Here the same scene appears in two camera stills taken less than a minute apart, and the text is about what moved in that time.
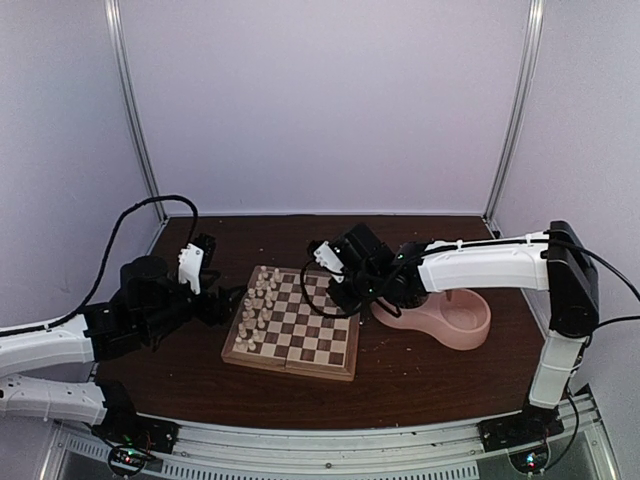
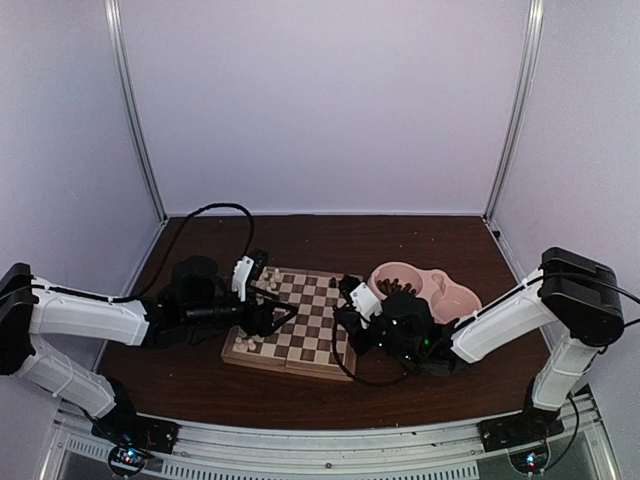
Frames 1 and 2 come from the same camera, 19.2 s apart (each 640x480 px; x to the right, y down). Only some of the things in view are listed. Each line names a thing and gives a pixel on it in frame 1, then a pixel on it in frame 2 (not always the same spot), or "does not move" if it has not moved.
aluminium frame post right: (522, 96) does not move
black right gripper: (347, 302) -> (351, 323)
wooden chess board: (288, 320) does not move
